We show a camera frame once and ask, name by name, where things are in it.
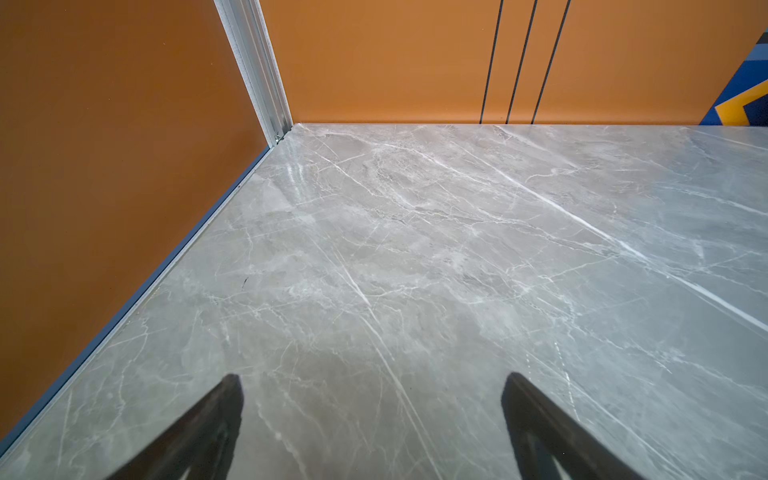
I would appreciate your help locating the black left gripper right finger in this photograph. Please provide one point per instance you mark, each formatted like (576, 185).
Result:
(548, 443)

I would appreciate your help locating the aluminium corner post left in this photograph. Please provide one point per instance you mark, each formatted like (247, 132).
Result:
(246, 30)

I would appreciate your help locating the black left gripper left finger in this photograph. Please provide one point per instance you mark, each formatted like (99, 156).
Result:
(198, 445)

